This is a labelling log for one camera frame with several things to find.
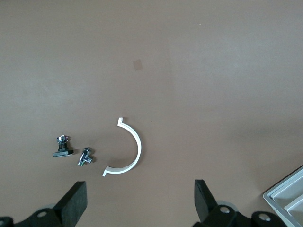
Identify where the small metal valve fitting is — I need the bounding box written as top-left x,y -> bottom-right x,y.
78,147 -> 95,167

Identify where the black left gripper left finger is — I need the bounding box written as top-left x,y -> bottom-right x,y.
13,181 -> 88,227

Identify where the white semicircular plastic clamp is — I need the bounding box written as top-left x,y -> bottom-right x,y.
102,116 -> 142,177

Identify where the white drawer cabinet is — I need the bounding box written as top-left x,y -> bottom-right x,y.
263,165 -> 303,227

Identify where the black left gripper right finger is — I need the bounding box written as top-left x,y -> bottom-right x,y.
193,179 -> 240,227

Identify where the black flat-headed switch part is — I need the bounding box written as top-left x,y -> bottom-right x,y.
52,135 -> 74,157

